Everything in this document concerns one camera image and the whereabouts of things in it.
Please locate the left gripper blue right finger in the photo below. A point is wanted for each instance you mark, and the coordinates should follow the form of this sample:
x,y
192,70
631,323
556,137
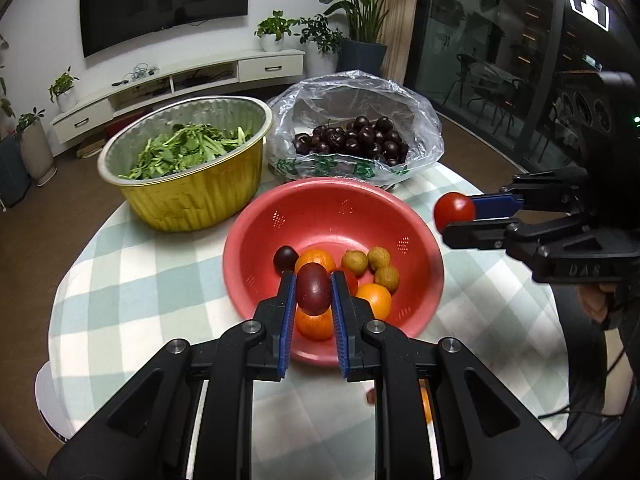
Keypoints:
x,y
371,349

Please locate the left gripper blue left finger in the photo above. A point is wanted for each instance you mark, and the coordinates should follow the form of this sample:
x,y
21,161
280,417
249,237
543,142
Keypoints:
x,y
225,370

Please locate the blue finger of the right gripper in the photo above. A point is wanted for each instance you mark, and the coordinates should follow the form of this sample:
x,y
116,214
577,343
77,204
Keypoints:
x,y
483,234
494,206

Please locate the red tomato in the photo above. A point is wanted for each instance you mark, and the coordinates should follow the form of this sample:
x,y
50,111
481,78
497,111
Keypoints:
x,y
351,281
453,207

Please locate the large orange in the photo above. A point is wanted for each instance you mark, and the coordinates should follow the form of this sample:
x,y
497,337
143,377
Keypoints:
x,y
378,297

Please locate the oblong red grape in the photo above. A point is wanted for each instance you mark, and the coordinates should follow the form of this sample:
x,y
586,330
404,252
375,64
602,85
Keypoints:
x,y
313,289

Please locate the longan front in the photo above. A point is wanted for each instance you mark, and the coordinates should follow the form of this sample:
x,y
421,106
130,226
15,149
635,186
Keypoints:
x,y
355,261

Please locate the longan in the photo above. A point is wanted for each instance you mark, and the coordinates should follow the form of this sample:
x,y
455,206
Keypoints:
x,y
355,261
388,277
378,258

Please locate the dark plum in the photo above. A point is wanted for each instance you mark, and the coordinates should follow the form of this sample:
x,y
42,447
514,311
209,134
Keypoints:
x,y
284,259

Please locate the mandarin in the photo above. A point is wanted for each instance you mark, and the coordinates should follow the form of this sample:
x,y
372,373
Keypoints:
x,y
315,327
316,255

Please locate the person's right hand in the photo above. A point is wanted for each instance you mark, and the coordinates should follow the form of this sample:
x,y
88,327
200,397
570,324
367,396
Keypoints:
x,y
592,298

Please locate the orange top of pile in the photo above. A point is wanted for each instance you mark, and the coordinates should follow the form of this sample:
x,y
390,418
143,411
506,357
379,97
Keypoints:
x,y
426,401

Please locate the pile of dark cherries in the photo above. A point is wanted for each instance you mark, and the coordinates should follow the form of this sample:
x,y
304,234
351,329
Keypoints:
x,y
375,139

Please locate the clear plastic bag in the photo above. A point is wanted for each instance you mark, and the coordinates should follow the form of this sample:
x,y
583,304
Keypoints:
x,y
339,98

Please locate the gold foil basin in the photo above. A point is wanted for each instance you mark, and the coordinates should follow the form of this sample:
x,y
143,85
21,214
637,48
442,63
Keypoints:
x,y
202,196

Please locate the green leafy vegetables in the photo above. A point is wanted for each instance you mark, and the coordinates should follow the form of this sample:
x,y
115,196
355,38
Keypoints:
x,y
185,147

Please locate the beige curtain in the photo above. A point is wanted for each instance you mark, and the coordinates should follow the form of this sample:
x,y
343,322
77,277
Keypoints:
x,y
396,34

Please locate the bushy plant in white pot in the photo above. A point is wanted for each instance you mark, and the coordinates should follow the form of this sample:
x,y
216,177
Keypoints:
x,y
321,43

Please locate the large leaf plant dark pot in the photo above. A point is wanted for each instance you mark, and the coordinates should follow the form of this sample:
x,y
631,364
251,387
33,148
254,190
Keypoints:
x,y
362,49

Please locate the small plant on cabinet right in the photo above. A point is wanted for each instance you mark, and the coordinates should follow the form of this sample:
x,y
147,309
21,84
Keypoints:
x,y
272,30

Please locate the small plant on cabinet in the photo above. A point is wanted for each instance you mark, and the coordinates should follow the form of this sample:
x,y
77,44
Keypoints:
x,y
62,92
272,30

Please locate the white tv cabinet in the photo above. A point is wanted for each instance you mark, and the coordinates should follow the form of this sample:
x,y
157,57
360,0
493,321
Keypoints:
x,y
225,71

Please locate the tall plant in dark pot left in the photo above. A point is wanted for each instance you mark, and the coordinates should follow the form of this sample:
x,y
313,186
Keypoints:
x,y
15,181

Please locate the plant in white pot left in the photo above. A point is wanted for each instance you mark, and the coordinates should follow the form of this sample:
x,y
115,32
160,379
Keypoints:
x,y
35,149

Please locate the small plant on cabinet left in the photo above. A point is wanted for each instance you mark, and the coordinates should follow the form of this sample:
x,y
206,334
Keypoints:
x,y
62,92

